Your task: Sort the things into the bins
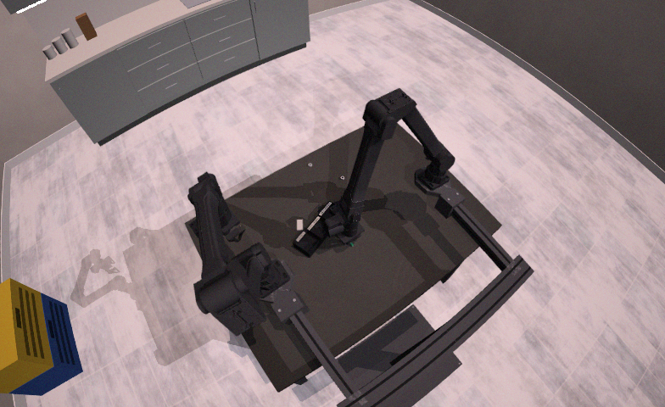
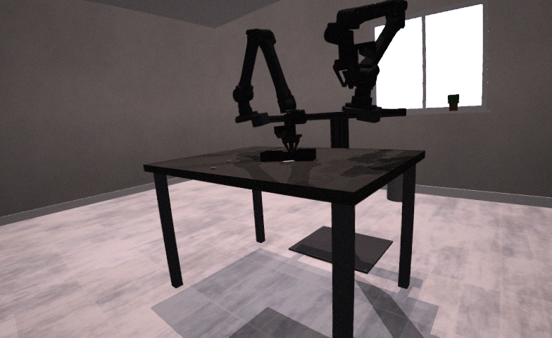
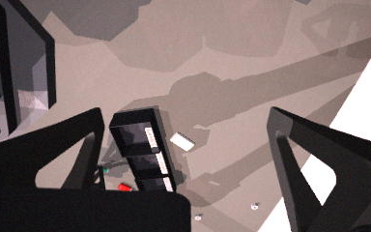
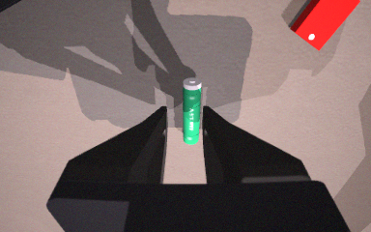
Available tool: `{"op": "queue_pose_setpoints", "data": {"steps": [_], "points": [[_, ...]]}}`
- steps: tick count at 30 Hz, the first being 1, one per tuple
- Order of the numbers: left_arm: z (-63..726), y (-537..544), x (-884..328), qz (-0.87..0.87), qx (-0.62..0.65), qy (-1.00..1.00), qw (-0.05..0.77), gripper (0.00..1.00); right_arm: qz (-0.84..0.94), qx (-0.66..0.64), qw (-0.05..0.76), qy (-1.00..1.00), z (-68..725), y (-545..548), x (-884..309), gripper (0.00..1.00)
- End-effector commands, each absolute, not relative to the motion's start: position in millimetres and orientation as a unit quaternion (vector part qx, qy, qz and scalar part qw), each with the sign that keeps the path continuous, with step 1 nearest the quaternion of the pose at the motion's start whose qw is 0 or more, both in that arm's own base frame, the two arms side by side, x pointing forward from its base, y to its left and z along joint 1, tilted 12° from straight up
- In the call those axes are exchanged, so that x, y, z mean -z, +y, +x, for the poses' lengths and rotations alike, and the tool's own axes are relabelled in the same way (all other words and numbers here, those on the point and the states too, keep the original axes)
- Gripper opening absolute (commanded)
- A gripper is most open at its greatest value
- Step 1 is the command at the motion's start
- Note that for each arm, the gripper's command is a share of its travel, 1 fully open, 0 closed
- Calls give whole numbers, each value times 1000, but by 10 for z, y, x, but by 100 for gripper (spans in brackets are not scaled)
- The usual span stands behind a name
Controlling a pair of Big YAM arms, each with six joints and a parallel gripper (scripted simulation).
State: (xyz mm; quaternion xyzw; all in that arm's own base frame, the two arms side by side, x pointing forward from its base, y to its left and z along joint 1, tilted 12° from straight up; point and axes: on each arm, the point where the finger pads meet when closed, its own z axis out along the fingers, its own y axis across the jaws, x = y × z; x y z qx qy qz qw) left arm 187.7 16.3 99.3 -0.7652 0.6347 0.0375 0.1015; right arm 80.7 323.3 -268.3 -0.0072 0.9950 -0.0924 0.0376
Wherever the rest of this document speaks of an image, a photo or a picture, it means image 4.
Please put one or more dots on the green battery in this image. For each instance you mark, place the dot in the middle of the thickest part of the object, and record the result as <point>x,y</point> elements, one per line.
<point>191,109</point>

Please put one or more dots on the red usb stick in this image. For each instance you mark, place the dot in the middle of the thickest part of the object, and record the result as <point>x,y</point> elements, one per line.
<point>321,18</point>

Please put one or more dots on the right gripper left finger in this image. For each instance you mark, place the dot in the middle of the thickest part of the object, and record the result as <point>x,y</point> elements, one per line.
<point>126,155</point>

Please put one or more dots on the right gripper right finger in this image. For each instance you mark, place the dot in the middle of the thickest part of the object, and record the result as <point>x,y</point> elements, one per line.
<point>245,157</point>

